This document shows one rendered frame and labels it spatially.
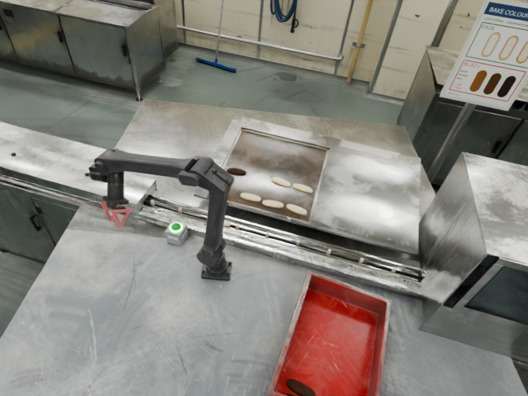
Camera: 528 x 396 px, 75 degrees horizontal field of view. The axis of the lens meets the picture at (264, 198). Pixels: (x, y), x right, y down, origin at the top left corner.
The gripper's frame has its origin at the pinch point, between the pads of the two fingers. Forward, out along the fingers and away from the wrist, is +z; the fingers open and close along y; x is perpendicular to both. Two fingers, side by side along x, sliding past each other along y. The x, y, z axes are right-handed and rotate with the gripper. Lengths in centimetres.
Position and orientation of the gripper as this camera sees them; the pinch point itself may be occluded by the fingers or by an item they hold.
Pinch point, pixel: (115, 221)
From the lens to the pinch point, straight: 141.3
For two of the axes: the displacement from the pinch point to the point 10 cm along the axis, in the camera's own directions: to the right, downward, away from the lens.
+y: -6.5, -2.1, 7.3
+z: -0.9, 9.8, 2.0
